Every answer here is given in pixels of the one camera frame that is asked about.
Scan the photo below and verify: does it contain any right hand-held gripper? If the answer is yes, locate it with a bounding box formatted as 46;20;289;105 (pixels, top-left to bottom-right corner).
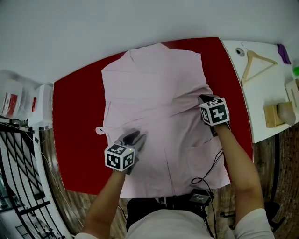
198;94;231;137

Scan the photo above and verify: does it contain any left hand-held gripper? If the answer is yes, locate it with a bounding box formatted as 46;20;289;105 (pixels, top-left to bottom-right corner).
104;130;148;176

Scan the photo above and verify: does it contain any pink robe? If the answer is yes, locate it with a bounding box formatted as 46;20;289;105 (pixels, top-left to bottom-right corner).
100;42;231;199

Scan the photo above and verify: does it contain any person's left forearm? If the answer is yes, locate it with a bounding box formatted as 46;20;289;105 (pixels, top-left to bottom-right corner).
81;169;127;236

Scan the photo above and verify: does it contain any person's right forearm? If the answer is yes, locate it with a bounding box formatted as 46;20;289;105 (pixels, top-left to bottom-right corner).
216;125;266;225

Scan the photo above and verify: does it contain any white side table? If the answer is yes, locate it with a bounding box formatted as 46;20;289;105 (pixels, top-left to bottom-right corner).
221;40;299;144

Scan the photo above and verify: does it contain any light wooden box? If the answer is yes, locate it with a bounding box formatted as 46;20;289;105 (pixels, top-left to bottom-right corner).
263;101;292;128

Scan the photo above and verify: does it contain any red tablecloth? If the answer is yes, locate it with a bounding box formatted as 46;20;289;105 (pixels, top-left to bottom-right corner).
52;36;254;196

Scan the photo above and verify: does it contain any wooden clothes hanger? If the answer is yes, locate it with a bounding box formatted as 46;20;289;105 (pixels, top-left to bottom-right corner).
240;42;278;87

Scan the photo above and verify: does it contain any person's white shirt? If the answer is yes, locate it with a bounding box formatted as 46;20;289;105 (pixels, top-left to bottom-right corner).
74;207;275;239

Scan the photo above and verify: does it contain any black device with screen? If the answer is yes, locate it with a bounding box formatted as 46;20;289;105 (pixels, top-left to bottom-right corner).
188;189;214;206

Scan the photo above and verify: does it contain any purple cloth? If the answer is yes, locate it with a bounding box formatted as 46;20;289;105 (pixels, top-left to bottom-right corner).
277;43;292;65

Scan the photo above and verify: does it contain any black metal railing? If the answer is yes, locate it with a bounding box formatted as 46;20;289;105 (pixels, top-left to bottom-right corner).
0;121;71;239

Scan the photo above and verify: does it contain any clear water jug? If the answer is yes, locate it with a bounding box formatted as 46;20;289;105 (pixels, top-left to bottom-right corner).
0;70;36;121

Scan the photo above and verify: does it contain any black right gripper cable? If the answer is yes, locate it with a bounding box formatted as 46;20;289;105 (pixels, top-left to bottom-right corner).
191;149;225;237

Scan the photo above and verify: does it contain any white floor cable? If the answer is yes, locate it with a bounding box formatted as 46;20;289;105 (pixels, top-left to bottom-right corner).
41;151;83;226

